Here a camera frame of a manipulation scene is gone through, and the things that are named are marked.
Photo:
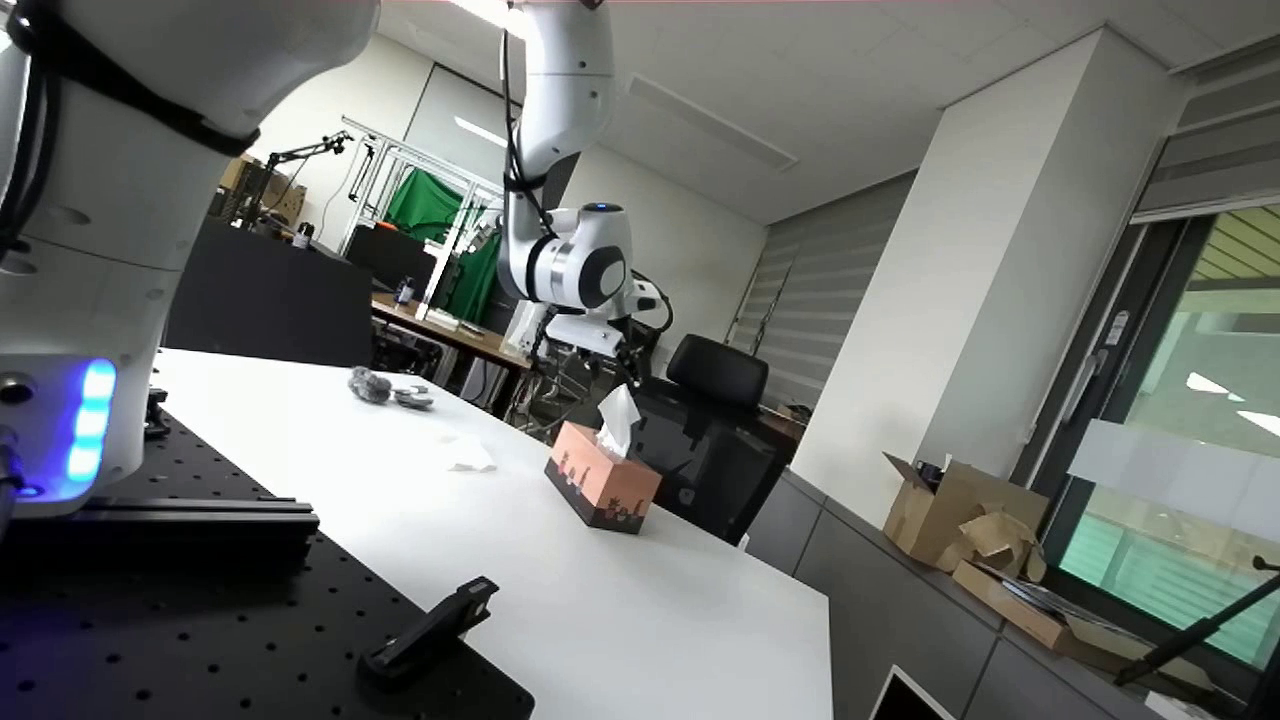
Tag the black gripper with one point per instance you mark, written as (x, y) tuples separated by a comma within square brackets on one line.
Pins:
[(567, 331)]

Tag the white tissue sheet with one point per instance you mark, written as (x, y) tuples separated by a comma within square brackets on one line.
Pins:
[(617, 417)]

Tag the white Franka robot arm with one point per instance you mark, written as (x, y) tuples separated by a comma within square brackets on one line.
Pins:
[(562, 82)]

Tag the orange tissue box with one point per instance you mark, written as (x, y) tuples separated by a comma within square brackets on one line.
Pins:
[(601, 485)]

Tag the large open cardboard box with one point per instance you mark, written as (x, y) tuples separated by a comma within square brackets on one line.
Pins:
[(935, 504)]

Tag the flat cardboard box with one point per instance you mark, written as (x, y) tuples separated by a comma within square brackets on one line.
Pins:
[(1012, 607)]

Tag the black office chair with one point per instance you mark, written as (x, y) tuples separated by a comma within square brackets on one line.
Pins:
[(713, 383)]

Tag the wooden desk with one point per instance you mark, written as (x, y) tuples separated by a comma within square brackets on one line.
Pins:
[(455, 333)]

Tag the clear plastic wrap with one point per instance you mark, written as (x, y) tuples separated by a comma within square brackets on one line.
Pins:
[(474, 463)]

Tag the small silver metal tool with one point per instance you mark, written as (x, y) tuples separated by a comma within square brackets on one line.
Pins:
[(416, 394)]

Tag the grey window blind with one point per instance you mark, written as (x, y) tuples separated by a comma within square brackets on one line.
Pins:
[(823, 292)]

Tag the grey steel wool scrubber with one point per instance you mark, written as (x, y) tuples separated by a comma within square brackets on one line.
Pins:
[(368, 386)]

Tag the green cloth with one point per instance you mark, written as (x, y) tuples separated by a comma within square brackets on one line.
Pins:
[(427, 200)]

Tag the black computer monitor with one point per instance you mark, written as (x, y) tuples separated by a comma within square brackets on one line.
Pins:
[(387, 255)]

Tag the black table clamp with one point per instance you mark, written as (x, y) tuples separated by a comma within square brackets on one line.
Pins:
[(427, 628)]

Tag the grey counter cabinet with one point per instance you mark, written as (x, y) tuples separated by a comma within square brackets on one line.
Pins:
[(866, 603)]

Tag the black partition panel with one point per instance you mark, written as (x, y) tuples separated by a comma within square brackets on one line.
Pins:
[(267, 301)]

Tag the white framed panel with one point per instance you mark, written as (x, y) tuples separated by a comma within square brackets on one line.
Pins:
[(906, 702)]

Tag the white metal rack frame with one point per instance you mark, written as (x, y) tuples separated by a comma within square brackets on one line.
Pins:
[(364, 162)]

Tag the black metal rail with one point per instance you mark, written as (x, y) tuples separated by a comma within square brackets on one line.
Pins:
[(162, 530)]

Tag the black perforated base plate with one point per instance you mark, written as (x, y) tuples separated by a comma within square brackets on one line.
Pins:
[(201, 626)]

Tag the black camera tripod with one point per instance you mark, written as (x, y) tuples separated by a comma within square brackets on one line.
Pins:
[(1201, 626)]

